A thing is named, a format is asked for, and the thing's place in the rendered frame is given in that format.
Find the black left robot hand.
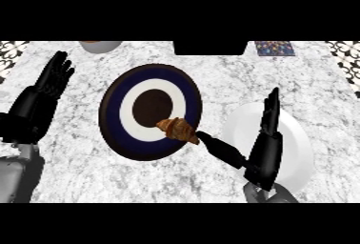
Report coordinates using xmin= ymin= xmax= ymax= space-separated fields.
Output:
xmin=0 ymin=51 xmax=75 ymax=145

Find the blue white brown ringed plate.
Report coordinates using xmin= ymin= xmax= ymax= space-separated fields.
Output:
xmin=97 ymin=63 xmax=204 ymax=162

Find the grey bowl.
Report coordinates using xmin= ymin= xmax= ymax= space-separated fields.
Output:
xmin=77 ymin=41 xmax=123 ymax=54

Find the blue patterned box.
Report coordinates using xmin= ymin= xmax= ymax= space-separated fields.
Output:
xmin=254 ymin=41 xmax=297 ymax=57

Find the black appliance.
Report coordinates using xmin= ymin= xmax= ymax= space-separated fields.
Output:
xmin=171 ymin=41 xmax=249 ymax=56

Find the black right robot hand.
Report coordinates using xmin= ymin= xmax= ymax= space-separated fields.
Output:
xmin=195 ymin=87 xmax=285 ymax=193

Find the brown croissant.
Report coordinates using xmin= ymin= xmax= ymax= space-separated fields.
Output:
xmin=155 ymin=116 xmax=201 ymax=146

